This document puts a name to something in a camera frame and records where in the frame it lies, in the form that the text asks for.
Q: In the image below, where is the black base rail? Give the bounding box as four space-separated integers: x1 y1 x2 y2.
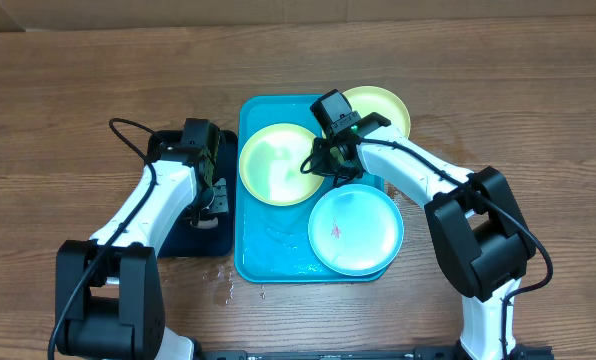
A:
197 343 555 360

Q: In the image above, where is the black rectangular tray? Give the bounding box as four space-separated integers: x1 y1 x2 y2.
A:
157 130 238 258

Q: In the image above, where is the teal plastic tray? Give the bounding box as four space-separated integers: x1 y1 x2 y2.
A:
234 94 383 284

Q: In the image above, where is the yellow plate with small stain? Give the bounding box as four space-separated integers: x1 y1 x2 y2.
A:
342 86 411 139

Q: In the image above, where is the yellow plate with long stain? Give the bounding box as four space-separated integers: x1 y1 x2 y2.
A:
239 123 324 206

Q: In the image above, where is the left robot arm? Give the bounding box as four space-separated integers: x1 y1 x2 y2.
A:
47 118 237 359

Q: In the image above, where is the light blue plate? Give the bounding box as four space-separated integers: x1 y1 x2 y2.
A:
308 184 405 277

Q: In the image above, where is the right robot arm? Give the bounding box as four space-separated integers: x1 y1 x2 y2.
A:
301 90 544 359

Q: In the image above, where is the green scrubbing sponge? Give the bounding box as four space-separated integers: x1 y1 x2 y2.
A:
191 217 219 230

